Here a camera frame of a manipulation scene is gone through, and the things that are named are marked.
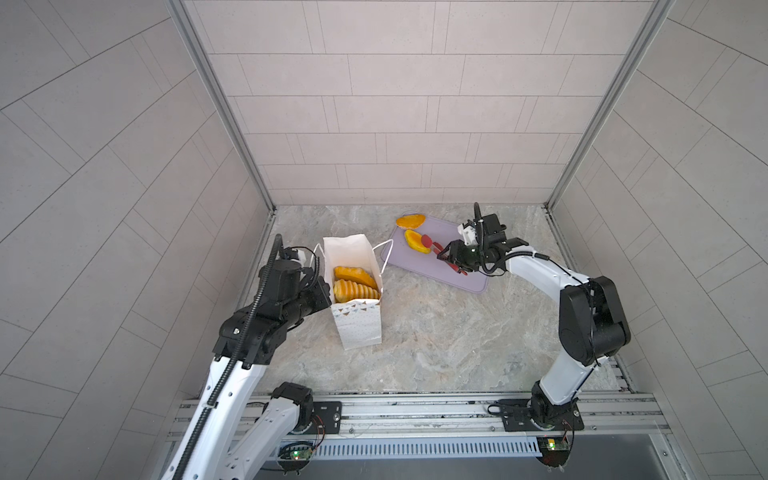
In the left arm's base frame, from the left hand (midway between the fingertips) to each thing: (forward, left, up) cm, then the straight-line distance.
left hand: (339, 283), depth 68 cm
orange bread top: (+37, -18, -21) cm, 46 cm away
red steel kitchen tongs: (+19, -26, -13) cm, 34 cm away
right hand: (+17, -27, -14) cm, 34 cm away
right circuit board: (-30, -50, -24) cm, 63 cm away
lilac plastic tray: (+26, -14, -26) cm, 39 cm away
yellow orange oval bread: (+28, -19, -20) cm, 40 cm away
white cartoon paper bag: (+3, -3, -8) cm, 9 cm away
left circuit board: (-31, +8, -20) cm, 37 cm away
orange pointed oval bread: (+10, -2, -13) cm, 16 cm away
